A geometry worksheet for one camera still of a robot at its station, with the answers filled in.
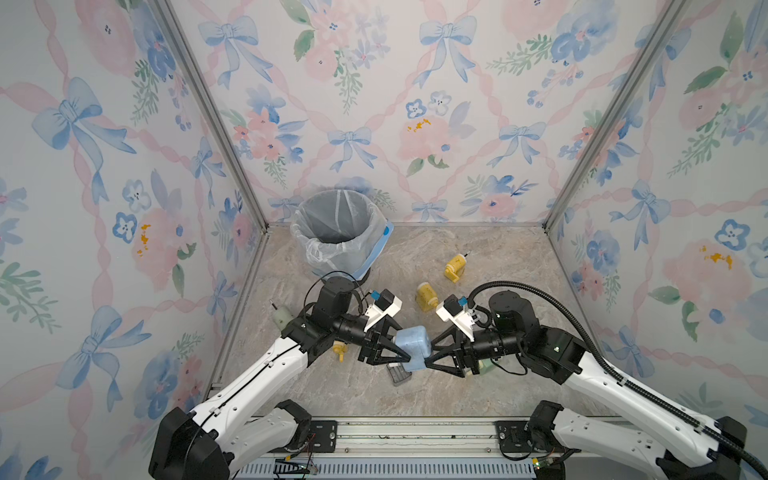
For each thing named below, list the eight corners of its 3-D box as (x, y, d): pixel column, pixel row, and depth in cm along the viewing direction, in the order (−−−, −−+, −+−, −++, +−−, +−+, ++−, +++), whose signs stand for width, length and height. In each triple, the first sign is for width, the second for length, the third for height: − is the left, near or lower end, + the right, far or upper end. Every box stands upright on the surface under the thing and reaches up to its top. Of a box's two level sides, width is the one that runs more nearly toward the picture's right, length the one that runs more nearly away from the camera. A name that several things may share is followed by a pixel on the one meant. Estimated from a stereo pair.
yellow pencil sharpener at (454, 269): (440, 280, 106) (443, 267, 100) (454, 265, 110) (458, 252, 104) (452, 288, 104) (456, 275, 98) (466, 273, 108) (471, 260, 102)
